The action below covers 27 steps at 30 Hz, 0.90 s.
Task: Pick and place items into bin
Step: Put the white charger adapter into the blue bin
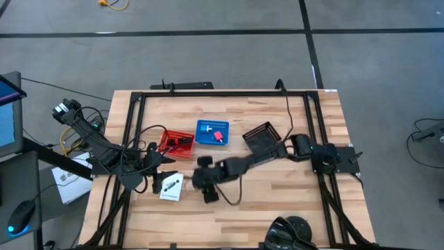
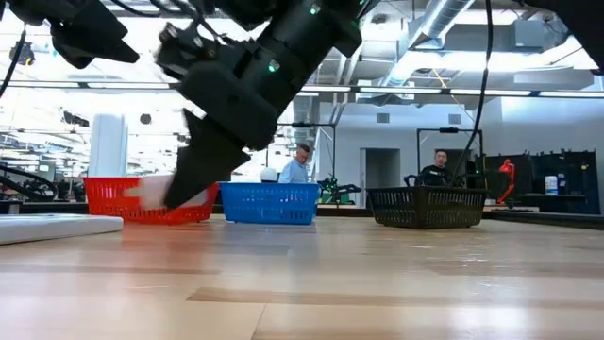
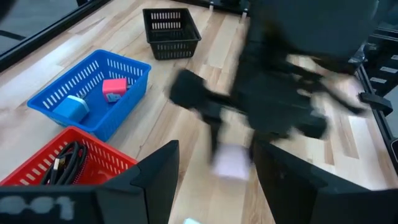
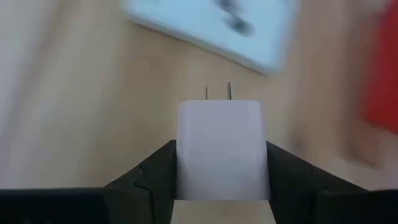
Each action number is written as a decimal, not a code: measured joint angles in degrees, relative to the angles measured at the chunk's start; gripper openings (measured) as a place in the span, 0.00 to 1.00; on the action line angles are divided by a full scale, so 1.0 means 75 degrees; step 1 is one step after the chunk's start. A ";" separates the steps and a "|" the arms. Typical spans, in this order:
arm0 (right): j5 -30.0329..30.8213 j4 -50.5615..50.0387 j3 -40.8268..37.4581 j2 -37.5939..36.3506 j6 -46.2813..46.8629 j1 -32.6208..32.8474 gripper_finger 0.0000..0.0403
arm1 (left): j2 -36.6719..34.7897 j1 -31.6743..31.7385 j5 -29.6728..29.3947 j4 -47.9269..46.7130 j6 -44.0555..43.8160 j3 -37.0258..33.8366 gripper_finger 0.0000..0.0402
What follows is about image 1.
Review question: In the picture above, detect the black aluminium table frame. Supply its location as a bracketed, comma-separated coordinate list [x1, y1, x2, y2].
[83, 89, 375, 249]

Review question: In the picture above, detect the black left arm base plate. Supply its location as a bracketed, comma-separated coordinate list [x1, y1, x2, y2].
[90, 156, 117, 176]

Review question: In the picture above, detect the white cardboard box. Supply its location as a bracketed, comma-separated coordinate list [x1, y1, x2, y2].
[51, 152, 94, 205]

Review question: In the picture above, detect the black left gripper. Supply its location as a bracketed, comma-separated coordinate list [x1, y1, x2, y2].
[144, 142, 178, 194]

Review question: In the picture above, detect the yellow coiled cable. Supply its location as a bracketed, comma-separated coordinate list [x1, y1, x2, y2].
[59, 124, 86, 157]

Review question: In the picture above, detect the black bar device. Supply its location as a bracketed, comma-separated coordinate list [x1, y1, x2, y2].
[149, 81, 215, 90]

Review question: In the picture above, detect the black floor cable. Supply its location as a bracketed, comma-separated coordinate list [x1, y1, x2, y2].
[406, 117, 444, 171]

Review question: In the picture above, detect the black table-level camera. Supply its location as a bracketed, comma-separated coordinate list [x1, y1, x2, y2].
[263, 215, 316, 250]

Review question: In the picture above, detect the black computer mouse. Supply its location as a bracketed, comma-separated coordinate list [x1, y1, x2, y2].
[7, 200, 36, 236]

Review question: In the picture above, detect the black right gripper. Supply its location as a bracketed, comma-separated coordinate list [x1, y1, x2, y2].
[192, 156, 230, 204]

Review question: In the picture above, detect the dark grey desk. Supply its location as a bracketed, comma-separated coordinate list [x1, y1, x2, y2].
[0, 151, 43, 250]

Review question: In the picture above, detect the white card with pen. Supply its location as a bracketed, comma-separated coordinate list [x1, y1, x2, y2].
[159, 172, 185, 202]

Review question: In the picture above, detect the computer monitor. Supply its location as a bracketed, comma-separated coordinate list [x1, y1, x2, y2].
[0, 71, 28, 159]

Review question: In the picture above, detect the yellow floor cable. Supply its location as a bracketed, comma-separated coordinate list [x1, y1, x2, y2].
[98, 0, 130, 11]

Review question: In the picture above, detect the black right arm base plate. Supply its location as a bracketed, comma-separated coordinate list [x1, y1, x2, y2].
[309, 145, 361, 174]

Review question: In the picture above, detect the thin black table cable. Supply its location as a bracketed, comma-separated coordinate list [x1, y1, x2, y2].
[275, 78, 296, 142]

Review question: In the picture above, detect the black power strip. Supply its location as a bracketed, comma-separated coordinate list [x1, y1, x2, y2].
[90, 119, 105, 135]

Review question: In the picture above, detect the red plastic basket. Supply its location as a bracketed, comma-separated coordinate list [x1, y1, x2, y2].
[158, 130, 195, 158]

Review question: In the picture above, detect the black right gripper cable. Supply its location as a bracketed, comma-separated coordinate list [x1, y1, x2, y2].
[214, 173, 244, 206]

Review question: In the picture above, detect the black cable red strap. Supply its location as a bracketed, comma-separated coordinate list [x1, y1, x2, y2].
[165, 137, 194, 147]

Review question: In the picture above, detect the blue plastic basket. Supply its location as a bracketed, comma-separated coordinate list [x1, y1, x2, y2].
[194, 119, 230, 146]

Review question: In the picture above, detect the black plastic basket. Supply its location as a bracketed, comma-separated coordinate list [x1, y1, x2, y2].
[241, 121, 282, 154]

